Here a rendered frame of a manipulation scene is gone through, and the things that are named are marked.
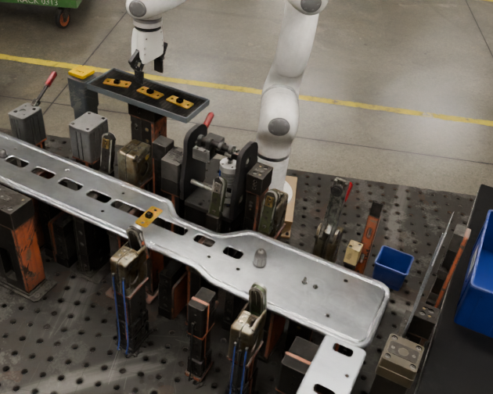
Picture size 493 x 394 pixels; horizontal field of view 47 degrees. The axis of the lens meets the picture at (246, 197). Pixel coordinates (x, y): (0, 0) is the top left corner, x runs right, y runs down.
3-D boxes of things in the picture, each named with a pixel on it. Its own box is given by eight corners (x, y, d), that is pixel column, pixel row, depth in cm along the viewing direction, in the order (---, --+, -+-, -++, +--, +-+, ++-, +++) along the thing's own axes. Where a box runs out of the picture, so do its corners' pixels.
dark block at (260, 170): (235, 278, 183) (246, 173, 157) (246, 264, 188) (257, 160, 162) (250, 284, 182) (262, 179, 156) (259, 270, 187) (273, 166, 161)
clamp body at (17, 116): (19, 200, 204) (0, 112, 182) (41, 184, 213) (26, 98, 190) (40, 209, 201) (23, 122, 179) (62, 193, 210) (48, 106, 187)
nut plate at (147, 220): (145, 227, 154) (145, 224, 154) (134, 223, 156) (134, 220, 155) (163, 211, 160) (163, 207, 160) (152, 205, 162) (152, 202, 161)
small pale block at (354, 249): (322, 336, 168) (346, 247, 145) (327, 328, 171) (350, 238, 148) (334, 342, 167) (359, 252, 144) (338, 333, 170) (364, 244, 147)
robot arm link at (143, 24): (146, 6, 168) (146, 16, 170) (126, 15, 162) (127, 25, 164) (169, 14, 165) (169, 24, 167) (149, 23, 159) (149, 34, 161)
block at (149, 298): (134, 297, 174) (130, 227, 156) (159, 270, 183) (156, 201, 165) (149, 304, 172) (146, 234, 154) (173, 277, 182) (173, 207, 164)
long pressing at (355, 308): (-72, 159, 172) (-73, 155, 171) (-13, 126, 188) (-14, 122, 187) (366, 354, 129) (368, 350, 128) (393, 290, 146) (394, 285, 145)
